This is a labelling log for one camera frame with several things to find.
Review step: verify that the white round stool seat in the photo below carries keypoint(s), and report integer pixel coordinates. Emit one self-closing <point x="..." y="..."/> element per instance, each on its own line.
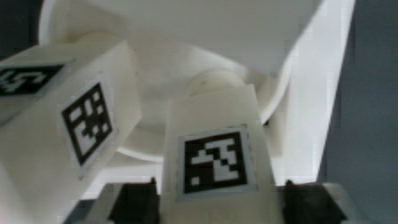
<point x="192" y="35"/>

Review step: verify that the white right barrier rail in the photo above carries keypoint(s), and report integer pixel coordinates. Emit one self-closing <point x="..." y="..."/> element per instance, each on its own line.
<point x="301" y="118"/>

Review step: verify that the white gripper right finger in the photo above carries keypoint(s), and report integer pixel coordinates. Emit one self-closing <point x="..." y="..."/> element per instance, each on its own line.
<point x="318" y="204"/>

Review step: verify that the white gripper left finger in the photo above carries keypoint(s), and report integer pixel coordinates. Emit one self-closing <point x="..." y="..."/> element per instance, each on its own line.
<point x="127" y="205"/>

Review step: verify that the white stool leg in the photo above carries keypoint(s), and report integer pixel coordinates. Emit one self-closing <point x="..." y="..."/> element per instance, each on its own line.
<point x="70" y="110"/>
<point x="219" y="188"/>

